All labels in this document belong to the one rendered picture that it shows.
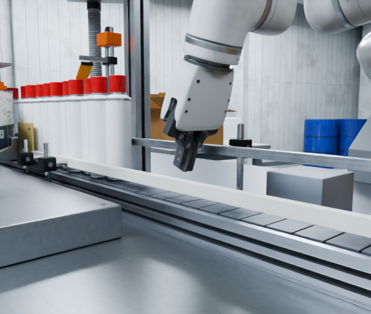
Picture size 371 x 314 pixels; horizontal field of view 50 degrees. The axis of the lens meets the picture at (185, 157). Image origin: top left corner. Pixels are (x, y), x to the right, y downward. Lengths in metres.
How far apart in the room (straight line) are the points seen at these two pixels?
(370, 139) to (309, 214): 0.71
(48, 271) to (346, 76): 8.62
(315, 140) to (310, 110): 1.02
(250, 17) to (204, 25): 0.06
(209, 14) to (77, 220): 0.33
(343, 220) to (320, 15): 0.57
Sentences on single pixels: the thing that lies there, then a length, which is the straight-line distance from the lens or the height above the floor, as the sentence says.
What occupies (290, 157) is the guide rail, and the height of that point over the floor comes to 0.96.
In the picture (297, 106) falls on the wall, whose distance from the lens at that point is 7.84.
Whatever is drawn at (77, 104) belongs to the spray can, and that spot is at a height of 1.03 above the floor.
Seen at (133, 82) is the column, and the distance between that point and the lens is 0.96.
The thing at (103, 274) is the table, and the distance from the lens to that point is 0.48.
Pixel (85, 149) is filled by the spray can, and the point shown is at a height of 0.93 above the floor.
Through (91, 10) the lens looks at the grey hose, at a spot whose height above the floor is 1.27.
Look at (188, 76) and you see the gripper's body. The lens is 0.56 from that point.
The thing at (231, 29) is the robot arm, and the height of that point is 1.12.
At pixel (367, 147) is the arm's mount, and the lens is 1.12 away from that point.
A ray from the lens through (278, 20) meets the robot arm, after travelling 0.61.
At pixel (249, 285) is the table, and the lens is 0.45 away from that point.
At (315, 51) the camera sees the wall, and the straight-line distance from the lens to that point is 8.26.
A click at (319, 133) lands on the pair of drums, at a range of 7.24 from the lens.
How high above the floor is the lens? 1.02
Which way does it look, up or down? 7 degrees down
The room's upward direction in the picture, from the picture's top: straight up
